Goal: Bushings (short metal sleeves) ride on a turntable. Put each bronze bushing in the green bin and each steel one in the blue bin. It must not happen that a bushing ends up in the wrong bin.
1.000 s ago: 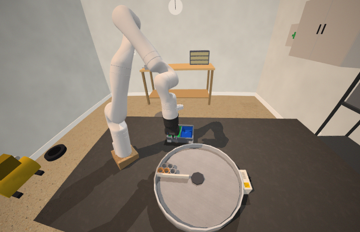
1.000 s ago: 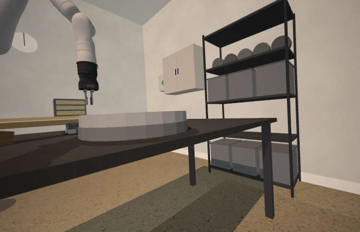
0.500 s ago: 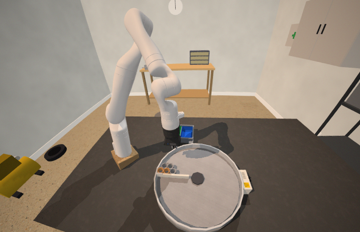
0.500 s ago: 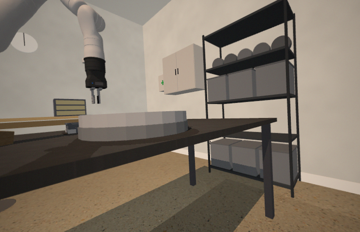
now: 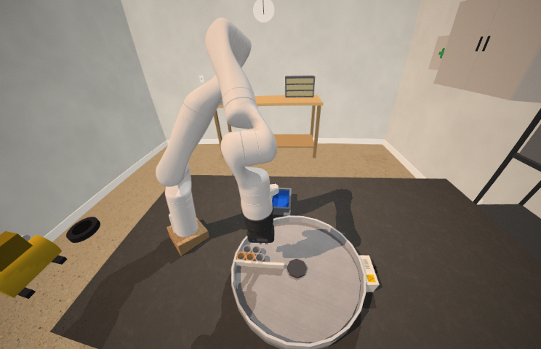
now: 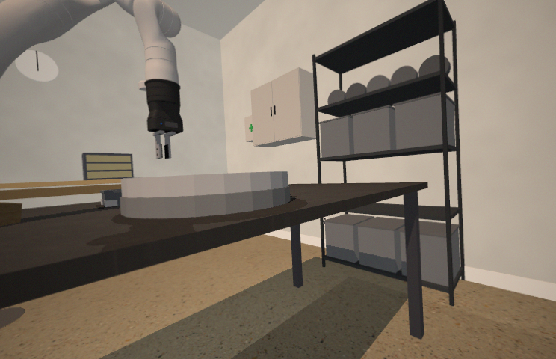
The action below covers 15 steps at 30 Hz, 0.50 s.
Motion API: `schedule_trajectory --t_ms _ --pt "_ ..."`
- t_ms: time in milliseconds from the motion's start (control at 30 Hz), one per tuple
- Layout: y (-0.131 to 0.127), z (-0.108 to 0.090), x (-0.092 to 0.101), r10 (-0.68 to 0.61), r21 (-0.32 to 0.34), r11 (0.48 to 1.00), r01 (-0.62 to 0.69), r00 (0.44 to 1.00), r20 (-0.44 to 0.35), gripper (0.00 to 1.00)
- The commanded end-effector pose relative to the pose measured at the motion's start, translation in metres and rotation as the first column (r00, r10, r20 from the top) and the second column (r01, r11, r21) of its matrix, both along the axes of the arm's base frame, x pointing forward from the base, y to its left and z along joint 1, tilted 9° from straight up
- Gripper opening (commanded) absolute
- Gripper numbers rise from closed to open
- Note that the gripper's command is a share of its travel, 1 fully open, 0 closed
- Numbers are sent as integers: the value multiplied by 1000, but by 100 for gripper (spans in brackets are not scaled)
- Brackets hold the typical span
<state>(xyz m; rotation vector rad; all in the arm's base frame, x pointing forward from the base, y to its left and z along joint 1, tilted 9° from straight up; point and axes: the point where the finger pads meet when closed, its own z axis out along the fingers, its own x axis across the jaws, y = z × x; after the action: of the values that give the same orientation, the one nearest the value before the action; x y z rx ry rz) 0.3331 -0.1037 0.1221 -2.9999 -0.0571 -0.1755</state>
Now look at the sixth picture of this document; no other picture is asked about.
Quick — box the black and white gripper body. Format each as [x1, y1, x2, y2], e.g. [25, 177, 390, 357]
[138, 58, 183, 134]

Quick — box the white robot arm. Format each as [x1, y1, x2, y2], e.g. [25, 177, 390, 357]
[0, 0, 181, 78]

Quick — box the grey two-compartment bin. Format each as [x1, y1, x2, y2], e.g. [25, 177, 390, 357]
[100, 189, 122, 207]

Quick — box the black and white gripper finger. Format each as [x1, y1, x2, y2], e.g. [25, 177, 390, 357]
[164, 132, 176, 159]
[153, 130, 164, 159]

